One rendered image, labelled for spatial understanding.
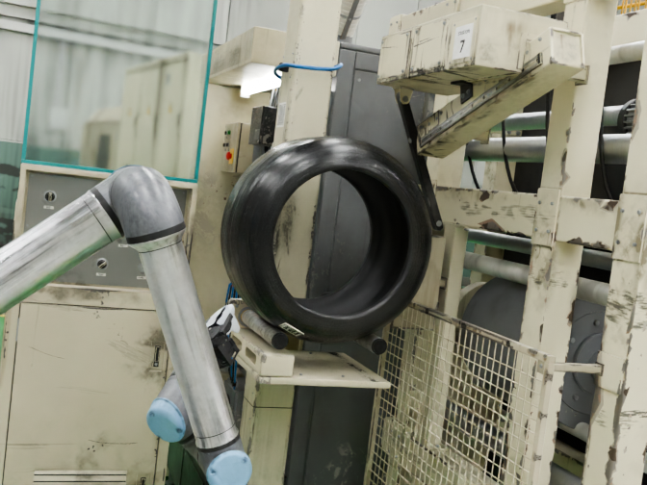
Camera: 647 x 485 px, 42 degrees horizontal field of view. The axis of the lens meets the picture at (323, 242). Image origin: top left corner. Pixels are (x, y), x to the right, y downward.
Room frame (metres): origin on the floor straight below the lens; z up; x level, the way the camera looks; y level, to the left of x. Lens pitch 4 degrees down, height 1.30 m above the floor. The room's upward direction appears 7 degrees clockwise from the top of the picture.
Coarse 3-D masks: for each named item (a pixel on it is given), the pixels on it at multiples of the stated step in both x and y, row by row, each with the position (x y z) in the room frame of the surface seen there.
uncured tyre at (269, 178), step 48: (288, 144) 2.26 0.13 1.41; (336, 144) 2.19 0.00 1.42; (240, 192) 2.21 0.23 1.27; (288, 192) 2.13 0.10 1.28; (384, 192) 2.49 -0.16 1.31; (240, 240) 2.13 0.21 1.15; (384, 240) 2.51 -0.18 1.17; (240, 288) 2.22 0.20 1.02; (384, 288) 2.46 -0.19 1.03; (336, 336) 2.21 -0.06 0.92
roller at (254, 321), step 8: (248, 312) 2.43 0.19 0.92; (248, 320) 2.37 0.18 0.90; (256, 320) 2.32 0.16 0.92; (264, 320) 2.30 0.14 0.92; (256, 328) 2.29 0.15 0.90; (264, 328) 2.23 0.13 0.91; (272, 328) 2.20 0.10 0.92; (264, 336) 2.21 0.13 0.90; (272, 336) 2.15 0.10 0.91; (280, 336) 2.14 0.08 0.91; (272, 344) 2.14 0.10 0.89; (280, 344) 2.15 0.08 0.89
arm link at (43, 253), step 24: (120, 168) 1.75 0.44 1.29; (96, 192) 1.68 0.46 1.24; (72, 216) 1.65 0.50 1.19; (96, 216) 1.66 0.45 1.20; (24, 240) 1.64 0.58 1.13; (48, 240) 1.63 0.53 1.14; (72, 240) 1.64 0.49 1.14; (96, 240) 1.67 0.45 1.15; (0, 264) 1.61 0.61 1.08; (24, 264) 1.61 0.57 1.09; (48, 264) 1.63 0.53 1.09; (72, 264) 1.67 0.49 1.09; (0, 288) 1.60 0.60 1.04; (24, 288) 1.62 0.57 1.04; (0, 312) 1.62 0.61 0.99
